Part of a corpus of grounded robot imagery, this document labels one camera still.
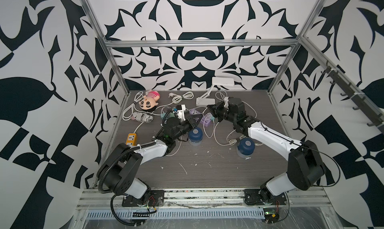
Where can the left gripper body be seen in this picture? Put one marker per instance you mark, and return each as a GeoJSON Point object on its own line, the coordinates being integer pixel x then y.
{"type": "Point", "coordinates": [183, 128]}

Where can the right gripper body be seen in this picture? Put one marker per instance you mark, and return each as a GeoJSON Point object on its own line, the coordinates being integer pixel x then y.
{"type": "Point", "coordinates": [223, 112]}

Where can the blue meat grinder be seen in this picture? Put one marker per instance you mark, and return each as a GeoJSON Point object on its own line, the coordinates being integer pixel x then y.
{"type": "Point", "coordinates": [195, 136]}
{"type": "Point", "coordinates": [245, 147]}

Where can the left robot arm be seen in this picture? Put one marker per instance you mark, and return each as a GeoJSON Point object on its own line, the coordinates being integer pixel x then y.
{"type": "Point", "coordinates": [117, 175]}

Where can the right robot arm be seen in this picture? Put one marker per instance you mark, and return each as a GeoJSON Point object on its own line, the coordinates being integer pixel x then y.
{"type": "Point", "coordinates": [305, 165]}

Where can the cartoon head toy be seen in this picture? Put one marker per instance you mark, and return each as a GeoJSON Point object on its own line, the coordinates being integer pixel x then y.
{"type": "Point", "coordinates": [149, 102]}

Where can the yellow power strip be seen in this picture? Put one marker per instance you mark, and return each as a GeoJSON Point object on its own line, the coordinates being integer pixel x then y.
{"type": "Point", "coordinates": [131, 139]}

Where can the wall hook rack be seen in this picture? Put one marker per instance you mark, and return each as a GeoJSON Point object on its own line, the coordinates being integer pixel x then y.
{"type": "Point", "coordinates": [361, 100]}

